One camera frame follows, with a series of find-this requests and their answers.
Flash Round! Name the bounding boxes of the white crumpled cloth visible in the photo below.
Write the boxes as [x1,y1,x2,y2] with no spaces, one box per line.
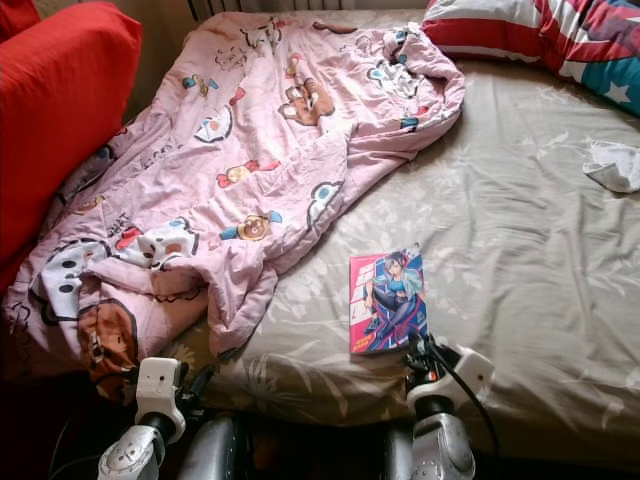
[582,140,640,194]

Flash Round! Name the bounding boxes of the bed with beige floral sheet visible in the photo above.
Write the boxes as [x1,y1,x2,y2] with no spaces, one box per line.
[5,10,640,466]

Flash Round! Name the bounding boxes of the silver right robot leg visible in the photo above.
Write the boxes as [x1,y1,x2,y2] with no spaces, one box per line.
[380,430,416,480]

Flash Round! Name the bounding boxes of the red cushion with flange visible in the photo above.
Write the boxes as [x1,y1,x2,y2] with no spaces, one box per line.
[0,0,41,41]

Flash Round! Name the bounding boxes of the red white blue striped pillow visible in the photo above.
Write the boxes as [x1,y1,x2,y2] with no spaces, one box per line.
[422,0,640,116]

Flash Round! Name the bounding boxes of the pink cartoon print quilt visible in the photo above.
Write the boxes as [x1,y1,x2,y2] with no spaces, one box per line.
[5,12,466,381]

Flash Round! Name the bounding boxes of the colourful comic book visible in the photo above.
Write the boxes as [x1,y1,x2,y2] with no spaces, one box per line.
[348,245,429,356]

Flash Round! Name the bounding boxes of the silver robot leg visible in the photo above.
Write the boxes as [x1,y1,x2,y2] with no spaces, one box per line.
[380,430,416,480]
[180,415,246,480]

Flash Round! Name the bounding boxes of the large plain red cushion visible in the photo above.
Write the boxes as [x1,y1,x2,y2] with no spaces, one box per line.
[0,0,144,291]

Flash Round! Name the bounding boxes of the silver left robot leg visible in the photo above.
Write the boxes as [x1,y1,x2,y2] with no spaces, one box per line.
[180,415,246,480]

